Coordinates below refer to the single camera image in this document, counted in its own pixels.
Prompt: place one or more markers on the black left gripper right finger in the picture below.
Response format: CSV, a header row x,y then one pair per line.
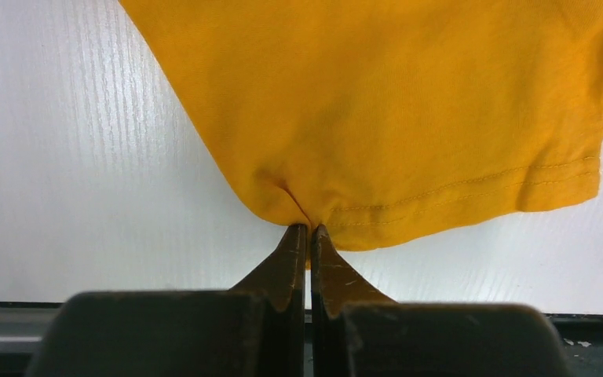
x,y
359,331

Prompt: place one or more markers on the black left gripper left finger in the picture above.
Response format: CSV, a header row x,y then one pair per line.
x,y
255,328

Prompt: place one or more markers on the yellow t-shirt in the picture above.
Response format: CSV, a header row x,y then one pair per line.
x,y
386,121

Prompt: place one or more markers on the aluminium front rail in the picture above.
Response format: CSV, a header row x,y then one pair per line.
x,y
22,325

